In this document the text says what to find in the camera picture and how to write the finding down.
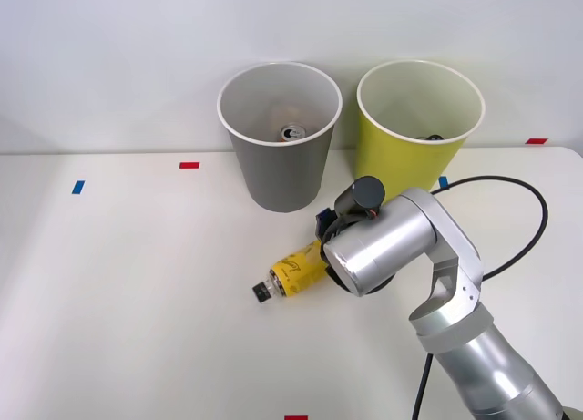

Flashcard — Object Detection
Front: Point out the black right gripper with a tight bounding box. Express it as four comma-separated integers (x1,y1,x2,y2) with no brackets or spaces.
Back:
314,208,392,299

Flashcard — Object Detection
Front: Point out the yellow label plastic bottle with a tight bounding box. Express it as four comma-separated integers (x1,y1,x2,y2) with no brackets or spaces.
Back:
251,238,330,305

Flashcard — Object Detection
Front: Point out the grey plastic waste bin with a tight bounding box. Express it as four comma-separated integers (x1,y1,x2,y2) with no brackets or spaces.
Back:
216,61,343,214

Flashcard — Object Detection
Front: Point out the silver-topped drink can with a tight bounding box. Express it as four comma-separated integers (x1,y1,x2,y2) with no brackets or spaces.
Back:
280,124,305,144

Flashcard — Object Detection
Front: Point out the yellow-green plastic waste bin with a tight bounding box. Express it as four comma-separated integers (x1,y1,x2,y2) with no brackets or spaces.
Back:
355,58,486,199

